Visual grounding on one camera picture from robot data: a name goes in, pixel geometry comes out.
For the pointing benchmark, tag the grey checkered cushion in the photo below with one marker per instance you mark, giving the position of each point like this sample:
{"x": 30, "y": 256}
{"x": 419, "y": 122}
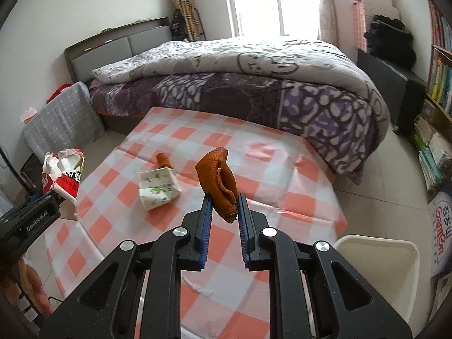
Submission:
{"x": 67, "y": 122}

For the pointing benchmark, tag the white plastic trash bin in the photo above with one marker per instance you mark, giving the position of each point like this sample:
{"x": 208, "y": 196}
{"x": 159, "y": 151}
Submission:
{"x": 391, "y": 266}

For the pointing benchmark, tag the pile of dark clothes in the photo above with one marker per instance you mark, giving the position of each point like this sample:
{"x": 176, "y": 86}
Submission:
{"x": 388, "y": 39}

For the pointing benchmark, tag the plaid folded item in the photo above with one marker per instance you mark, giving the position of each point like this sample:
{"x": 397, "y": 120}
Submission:
{"x": 186, "y": 22}

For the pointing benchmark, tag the white tissue scrap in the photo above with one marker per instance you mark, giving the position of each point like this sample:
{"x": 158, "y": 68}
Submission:
{"x": 197, "y": 288}

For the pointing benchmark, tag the green leaf paper cup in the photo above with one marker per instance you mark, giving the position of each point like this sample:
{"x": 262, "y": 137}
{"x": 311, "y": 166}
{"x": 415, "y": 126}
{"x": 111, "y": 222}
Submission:
{"x": 158, "y": 187}

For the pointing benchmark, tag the person's left hand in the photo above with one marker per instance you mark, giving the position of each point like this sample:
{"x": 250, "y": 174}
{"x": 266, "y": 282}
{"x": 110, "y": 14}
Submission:
{"x": 32, "y": 285}

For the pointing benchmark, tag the window with white frame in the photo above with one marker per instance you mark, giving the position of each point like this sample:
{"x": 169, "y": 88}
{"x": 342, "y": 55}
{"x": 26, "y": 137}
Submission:
{"x": 265, "y": 18}

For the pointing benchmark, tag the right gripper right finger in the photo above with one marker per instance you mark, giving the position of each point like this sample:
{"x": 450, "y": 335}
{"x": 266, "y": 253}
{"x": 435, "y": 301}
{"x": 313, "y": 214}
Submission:
{"x": 314, "y": 291}

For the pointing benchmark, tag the orange peel piece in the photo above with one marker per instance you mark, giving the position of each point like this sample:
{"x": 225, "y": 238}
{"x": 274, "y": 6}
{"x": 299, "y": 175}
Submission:
{"x": 217, "y": 179}

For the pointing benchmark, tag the wooden bookshelf with books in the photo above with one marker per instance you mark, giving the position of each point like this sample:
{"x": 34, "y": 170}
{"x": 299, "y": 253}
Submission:
{"x": 432, "y": 128}

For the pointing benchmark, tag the black storage bench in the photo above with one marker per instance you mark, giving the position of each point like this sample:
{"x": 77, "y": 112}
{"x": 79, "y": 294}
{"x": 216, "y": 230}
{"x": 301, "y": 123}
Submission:
{"x": 402, "y": 90}

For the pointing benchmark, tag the lower Ganten water carton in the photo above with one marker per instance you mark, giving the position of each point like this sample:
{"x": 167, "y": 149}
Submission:
{"x": 440, "y": 219}

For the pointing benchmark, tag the beige curtain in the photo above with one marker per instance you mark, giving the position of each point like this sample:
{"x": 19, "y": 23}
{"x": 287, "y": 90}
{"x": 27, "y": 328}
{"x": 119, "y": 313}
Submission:
{"x": 328, "y": 29}

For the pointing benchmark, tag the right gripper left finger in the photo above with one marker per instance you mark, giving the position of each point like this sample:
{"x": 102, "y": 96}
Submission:
{"x": 135, "y": 292}

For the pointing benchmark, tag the red instant noodle cup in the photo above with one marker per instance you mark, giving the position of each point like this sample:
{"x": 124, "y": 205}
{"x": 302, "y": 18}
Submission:
{"x": 61, "y": 174}

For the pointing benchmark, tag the pink white storage cabinet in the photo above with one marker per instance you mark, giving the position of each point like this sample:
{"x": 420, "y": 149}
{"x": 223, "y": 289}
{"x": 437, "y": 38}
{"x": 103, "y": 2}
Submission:
{"x": 363, "y": 12}

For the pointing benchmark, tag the bed with grey headboard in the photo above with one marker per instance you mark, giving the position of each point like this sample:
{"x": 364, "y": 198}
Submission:
{"x": 114, "y": 44}

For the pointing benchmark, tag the orange white checkered mat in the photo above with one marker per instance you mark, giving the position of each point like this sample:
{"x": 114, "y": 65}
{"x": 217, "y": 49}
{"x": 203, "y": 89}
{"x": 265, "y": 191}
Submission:
{"x": 280, "y": 174}

